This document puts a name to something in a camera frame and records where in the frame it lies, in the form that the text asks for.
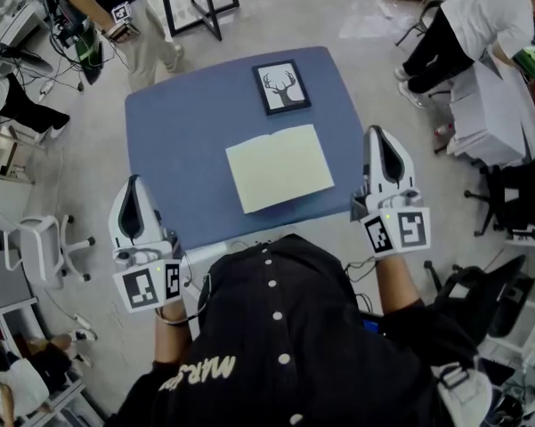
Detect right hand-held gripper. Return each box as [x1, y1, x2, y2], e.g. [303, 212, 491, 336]
[349, 125, 432, 256]

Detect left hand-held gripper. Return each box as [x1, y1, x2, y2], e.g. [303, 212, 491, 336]
[108, 174, 183, 314]

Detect blue notebook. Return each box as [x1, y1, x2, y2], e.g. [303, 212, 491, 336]
[224, 124, 336, 215]

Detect person's left forearm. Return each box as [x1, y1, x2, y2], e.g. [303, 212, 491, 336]
[153, 302, 192, 367]

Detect white grey shoulder bag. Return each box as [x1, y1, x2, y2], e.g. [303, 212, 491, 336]
[431, 362, 495, 427]

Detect person's right forearm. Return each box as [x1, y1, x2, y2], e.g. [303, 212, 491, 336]
[372, 254, 424, 315]

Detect blue tablecloth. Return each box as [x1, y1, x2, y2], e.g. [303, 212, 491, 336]
[124, 45, 367, 252]

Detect white office chair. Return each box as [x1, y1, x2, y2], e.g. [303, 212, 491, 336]
[0, 205, 97, 291]

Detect white cloth covered table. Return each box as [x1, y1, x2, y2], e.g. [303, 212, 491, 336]
[449, 55, 535, 168]

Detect black office chair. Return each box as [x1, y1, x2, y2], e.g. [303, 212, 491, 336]
[465, 151, 535, 242]
[422, 254, 535, 342]

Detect white storage shelf rack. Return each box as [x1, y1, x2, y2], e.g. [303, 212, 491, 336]
[0, 295, 103, 427]

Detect person's black buttoned jacket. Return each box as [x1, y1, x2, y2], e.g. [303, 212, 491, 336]
[104, 233, 482, 427]

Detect white side stool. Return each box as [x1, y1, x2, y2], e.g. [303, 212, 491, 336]
[478, 300, 535, 368]

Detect thin wrist bracelet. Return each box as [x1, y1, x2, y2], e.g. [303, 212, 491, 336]
[155, 309, 188, 326]

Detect black picture frame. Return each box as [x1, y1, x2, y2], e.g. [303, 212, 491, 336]
[251, 59, 312, 117]

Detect black metal table frame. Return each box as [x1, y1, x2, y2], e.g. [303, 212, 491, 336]
[158, 0, 241, 42]

